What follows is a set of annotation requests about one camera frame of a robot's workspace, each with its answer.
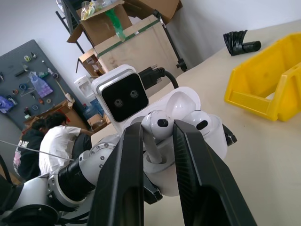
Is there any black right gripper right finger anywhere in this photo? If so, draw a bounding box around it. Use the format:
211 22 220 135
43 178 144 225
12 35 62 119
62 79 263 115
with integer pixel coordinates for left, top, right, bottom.
172 119 258 226

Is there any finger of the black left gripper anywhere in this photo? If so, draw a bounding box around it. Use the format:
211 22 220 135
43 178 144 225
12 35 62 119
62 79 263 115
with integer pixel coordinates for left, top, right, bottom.
143 175 163 205
222 124 238 145

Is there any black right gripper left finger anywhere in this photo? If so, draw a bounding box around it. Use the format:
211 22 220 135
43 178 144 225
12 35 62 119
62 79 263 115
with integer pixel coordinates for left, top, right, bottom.
87 122 145 226

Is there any white earbuds charging case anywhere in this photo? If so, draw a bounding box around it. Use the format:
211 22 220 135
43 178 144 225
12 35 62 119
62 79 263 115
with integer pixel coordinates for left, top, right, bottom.
143 86 229 196

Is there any white earbud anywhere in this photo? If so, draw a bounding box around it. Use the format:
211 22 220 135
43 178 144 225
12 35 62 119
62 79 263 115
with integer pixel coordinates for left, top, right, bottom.
187 110 211 137
140 110 175 165

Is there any yellow plastic bin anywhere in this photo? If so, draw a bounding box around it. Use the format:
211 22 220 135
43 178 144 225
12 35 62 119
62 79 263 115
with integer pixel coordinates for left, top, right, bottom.
223 32 301 122

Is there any small labelled cardboard box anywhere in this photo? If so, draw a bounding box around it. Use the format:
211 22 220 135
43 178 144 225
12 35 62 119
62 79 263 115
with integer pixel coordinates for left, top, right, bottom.
79 48 109 77

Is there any open brown cardboard box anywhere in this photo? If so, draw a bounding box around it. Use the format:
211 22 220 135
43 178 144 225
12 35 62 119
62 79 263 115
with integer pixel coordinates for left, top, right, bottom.
67 0 132 47

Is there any person in white shirt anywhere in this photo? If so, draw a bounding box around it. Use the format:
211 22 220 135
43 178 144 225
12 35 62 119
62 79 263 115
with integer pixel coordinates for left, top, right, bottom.
39 113 94 176

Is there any blue water bottle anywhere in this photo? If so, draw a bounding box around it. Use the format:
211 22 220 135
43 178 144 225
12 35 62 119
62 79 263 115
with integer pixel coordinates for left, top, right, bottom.
83 98 104 118

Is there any brown wooden workbench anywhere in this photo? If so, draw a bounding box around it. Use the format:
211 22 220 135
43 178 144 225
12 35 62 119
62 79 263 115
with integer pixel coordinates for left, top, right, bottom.
23 98 89 132

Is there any black tape-wrapped angled piece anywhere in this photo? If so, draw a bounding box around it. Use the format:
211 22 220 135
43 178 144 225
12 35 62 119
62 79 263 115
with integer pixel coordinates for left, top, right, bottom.
222 30 261 57

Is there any white water dispenser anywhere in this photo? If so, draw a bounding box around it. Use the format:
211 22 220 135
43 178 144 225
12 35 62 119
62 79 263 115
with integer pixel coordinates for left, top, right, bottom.
74 75 95 106

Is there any person in black hoodie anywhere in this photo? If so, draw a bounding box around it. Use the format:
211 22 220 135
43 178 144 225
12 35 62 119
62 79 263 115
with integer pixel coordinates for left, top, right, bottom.
14 119 47 182

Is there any black stand pole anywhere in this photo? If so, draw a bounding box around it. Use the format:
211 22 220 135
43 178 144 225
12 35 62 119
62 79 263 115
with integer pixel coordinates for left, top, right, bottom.
154 9 188 73

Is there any grey tool pegboard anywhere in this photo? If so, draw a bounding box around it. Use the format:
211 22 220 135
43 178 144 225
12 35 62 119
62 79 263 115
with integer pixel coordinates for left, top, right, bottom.
0 39 82 129

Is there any green plastic bag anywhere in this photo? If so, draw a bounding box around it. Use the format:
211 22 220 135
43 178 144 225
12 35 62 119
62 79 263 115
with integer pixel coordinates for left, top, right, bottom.
105 6 126 42

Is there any clear bag of yellow items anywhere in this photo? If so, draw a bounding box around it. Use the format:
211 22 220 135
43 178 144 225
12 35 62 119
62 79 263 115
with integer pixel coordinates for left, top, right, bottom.
81 1 97 21

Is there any white robot head camera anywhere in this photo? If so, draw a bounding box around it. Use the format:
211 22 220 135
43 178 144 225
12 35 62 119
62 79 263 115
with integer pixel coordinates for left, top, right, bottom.
91 65 171 139

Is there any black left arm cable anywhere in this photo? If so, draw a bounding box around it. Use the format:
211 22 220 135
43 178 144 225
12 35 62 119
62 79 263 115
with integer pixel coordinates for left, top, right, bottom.
138 66 180 90

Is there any plywood crate with green strap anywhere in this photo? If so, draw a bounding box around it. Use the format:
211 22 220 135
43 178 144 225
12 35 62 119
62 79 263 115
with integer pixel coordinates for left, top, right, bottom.
94 15 186 78

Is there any black metal shelf frame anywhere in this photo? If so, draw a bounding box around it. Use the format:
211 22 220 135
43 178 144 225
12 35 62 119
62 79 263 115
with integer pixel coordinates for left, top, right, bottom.
55 0 85 55

